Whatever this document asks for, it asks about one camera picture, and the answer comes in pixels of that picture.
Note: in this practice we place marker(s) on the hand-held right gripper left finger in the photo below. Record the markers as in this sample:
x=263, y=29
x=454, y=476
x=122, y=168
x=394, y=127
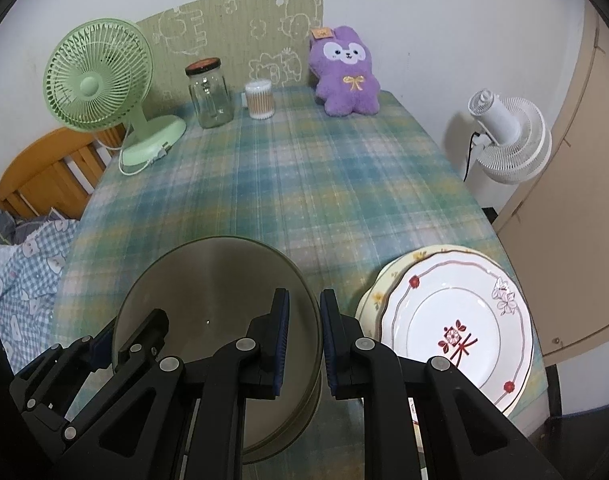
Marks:
x=282, y=340

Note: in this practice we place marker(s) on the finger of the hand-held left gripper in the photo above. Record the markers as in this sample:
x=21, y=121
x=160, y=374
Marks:
x=102, y=350
x=144, y=330

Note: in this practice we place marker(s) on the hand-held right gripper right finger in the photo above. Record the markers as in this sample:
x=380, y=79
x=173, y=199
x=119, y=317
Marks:
x=329, y=340

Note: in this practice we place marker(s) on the round yellow flower plate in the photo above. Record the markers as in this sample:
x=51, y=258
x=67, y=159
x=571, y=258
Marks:
x=365, y=312

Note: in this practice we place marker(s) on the blue flower ceramic bowl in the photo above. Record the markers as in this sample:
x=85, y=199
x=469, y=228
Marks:
x=209, y=285

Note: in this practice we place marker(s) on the white red flower plate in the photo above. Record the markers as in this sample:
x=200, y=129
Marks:
x=459, y=310

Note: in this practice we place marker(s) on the blue checked blanket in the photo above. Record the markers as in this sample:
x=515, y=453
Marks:
x=24, y=285

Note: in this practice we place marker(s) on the grey patterned bedding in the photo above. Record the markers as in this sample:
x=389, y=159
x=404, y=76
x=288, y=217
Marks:
x=19, y=232

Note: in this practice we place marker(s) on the cotton swab container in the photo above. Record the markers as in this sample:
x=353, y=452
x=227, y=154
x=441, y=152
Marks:
x=259, y=102

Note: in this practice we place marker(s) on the glass jar with dark lid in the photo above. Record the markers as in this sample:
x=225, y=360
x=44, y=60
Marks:
x=212, y=100

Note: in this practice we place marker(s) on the green desk fan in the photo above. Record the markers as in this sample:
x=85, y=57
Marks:
x=92, y=85

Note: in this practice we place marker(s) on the purple plush bunny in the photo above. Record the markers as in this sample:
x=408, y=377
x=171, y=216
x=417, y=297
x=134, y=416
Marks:
x=347, y=90

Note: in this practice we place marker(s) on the white standing fan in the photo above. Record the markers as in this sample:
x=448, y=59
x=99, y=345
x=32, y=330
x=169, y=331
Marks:
x=514, y=150

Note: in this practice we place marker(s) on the beige door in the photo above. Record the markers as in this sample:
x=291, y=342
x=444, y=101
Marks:
x=574, y=210

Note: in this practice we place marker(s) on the orange wooden slatted frame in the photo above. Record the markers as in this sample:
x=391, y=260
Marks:
x=39, y=170

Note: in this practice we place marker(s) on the green printed wall mat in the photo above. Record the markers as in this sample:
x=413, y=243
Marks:
x=234, y=25

